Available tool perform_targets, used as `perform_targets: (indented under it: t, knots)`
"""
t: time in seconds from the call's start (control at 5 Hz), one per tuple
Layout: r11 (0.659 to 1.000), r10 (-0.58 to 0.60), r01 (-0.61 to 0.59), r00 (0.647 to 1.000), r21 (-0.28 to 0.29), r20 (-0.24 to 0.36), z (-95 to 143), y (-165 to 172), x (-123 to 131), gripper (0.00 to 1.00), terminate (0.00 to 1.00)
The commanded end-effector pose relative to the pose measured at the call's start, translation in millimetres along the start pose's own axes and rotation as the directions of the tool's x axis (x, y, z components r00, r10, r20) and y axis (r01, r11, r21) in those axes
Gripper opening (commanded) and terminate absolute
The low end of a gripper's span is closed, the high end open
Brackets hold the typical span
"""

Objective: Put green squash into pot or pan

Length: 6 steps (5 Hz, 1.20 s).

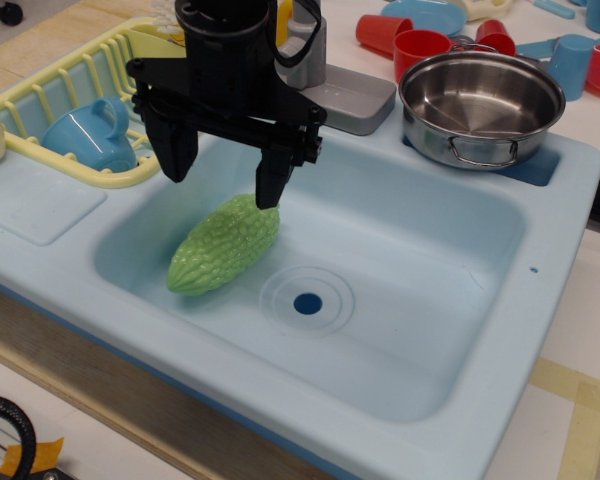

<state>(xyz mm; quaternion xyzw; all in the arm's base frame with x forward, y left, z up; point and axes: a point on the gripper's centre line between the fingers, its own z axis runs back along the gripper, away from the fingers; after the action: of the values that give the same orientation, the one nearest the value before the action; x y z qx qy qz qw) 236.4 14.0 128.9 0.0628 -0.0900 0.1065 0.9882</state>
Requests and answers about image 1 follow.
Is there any stainless steel pot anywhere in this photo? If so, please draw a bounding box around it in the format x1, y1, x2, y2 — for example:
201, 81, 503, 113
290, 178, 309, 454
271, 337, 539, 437
399, 50, 566, 171

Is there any red cup behind pot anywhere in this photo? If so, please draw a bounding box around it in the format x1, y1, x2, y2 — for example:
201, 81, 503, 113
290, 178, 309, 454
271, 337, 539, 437
475, 19, 517, 56

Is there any red cup lying down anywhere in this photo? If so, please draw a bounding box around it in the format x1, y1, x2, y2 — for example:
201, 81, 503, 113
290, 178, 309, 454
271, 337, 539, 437
355, 14, 414, 58

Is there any cream plastic basket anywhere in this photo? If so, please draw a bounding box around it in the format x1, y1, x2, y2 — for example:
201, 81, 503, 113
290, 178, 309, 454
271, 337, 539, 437
454, 0, 513, 22

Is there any light blue plate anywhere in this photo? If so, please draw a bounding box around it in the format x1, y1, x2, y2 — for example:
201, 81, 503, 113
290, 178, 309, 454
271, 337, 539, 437
380, 0, 467, 36

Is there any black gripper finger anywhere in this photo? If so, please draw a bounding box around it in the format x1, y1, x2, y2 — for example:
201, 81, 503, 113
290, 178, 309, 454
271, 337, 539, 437
255, 147, 295, 209
143, 109, 199, 183

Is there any green bumpy toy squash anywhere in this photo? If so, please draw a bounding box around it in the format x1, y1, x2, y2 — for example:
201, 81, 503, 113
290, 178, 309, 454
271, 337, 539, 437
167, 194, 280, 296

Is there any light blue toy cup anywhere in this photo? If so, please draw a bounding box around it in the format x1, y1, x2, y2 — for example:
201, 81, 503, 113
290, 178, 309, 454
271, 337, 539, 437
41, 97, 137, 173

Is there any grey toy faucet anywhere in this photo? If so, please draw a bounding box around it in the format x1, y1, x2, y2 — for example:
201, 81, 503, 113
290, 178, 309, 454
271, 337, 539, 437
276, 1, 396, 136

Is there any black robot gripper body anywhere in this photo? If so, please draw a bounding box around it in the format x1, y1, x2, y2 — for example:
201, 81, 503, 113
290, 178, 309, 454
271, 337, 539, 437
126, 1, 326, 166

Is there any light blue toy sink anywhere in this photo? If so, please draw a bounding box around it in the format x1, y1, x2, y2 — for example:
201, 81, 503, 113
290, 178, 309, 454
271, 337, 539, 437
0, 111, 600, 479

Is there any yellow dish drying rack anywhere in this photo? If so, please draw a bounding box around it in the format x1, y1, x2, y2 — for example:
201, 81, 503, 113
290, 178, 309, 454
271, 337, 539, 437
0, 17, 185, 189

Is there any red cup near pot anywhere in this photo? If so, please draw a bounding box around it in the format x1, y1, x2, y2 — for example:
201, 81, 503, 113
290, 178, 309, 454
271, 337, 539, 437
393, 29, 453, 83

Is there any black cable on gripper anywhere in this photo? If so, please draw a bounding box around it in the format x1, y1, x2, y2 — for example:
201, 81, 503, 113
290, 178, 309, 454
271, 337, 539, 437
272, 0, 326, 70

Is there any black caster wheel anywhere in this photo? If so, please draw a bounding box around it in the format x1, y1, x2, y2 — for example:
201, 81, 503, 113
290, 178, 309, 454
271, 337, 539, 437
0, 0, 24, 27

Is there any black cable loop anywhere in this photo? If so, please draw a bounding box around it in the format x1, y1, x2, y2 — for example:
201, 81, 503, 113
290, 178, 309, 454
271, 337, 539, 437
0, 395, 37, 480

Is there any blue cup at right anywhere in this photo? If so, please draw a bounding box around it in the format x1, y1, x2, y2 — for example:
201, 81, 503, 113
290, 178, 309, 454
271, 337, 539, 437
546, 34, 600, 101

